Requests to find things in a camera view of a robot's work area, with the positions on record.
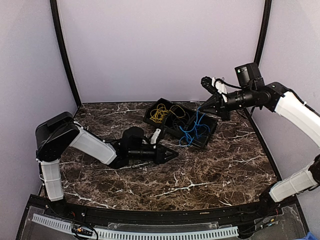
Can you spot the white slotted cable duct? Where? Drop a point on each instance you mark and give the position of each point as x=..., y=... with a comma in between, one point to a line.
x=119, y=231

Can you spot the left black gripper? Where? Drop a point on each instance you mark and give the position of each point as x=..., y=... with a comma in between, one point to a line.
x=159, y=158

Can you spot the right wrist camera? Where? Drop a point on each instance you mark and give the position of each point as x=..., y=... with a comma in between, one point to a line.
x=215, y=86

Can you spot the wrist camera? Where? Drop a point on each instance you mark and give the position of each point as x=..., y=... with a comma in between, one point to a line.
x=156, y=137
x=215, y=86

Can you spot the left black frame post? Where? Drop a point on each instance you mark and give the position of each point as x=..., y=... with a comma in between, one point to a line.
x=63, y=52

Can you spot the black frame post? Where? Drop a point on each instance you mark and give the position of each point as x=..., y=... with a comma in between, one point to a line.
x=261, y=30
x=63, y=52

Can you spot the black three-compartment bin tray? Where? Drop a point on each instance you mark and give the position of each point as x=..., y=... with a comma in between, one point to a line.
x=191, y=127

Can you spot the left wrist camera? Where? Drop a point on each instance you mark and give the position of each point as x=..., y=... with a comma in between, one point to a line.
x=156, y=137

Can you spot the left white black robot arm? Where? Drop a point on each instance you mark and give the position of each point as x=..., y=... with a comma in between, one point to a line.
x=57, y=134

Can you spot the right black frame post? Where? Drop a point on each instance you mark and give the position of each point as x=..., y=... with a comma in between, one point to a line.
x=261, y=30

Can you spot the blue object bottom corner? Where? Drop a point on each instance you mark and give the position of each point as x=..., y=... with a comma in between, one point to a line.
x=310, y=236

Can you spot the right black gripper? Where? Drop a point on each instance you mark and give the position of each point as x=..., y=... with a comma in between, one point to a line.
x=221, y=107

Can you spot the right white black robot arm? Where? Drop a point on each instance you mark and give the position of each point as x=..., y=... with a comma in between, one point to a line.
x=287, y=104

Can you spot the black front rail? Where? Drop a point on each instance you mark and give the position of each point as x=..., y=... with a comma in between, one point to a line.
x=245, y=214

